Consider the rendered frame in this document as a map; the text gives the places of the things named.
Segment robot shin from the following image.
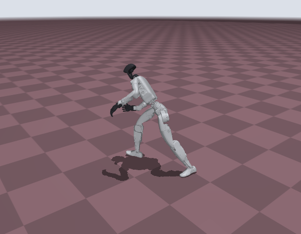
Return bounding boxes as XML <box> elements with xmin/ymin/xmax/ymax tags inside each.
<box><xmin>134</xmin><ymin>125</ymin><xmax>143</xmax><ymax>153</ymax></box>
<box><xmin>170</xmin><ymin>141</ymin><xmax>192</xmax><ymax>169</ymax></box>

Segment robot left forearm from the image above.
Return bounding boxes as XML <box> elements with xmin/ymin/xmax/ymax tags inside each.
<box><xmin>118</xmin><ymin>90</ymin><xmax>135</xmax><ymax>106</ymax></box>

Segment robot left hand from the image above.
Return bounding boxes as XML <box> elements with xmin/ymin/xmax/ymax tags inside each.
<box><xmin>110</xmin><ymin>103</ymin><xmax>122</xmax><ymax>117</ymax></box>

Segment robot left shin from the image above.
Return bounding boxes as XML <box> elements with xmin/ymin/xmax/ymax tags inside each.
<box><xmin>170</xmin><ymin>141</ymin><xmax>192</xmax><ymax>169</ymax></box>

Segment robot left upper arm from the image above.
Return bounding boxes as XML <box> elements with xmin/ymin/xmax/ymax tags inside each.
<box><xmin>130</xmin><ymin>78</ymin><xmax>140</xmax><ymax>99</ymax></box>

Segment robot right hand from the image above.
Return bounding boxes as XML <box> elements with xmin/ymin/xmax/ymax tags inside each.
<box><xmin>122</xmin><ymin>104</ymin><xmax>136</xmax><ymax>112</ymax></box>

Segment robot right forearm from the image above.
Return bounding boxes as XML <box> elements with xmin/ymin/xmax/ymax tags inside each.
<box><xmin>133</xmin><ymin>101</ymin><xmax>147</xmax><ymax>111</ymax></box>

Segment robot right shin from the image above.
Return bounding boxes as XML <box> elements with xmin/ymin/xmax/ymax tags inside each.
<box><xmin>134</xmin><ymin>125</ymin><xmax>143</xmax><ymax>153</ymax></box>

